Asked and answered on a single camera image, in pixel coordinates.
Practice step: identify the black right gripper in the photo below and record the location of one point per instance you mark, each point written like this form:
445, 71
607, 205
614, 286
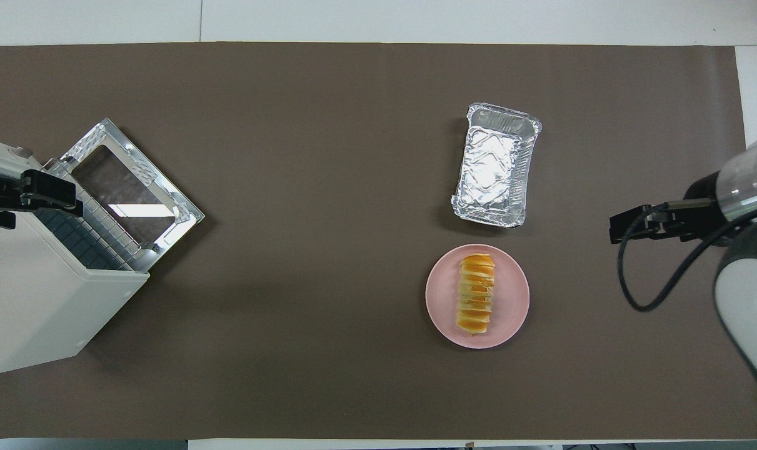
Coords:
703, 215

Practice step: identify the aluminium foil tray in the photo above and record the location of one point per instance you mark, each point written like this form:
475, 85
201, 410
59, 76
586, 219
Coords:
494, 169

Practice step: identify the sliced orange bread loaf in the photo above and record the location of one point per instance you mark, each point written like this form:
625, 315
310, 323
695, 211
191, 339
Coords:
476, 294

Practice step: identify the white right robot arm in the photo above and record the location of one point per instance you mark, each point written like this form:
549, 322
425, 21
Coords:
747, 300

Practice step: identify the metal oven rack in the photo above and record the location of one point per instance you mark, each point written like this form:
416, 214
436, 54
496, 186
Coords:
90, 244

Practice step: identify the white toaster oven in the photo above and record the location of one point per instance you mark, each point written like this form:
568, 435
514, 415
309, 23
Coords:
34, 300

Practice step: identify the glass oven door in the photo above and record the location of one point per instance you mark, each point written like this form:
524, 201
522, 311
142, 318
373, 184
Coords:
165, 187

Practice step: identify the pink round plate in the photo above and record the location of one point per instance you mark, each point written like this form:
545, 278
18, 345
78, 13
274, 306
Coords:
509, 300

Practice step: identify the brown table mat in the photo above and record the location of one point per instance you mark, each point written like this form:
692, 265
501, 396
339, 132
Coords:
328, 187

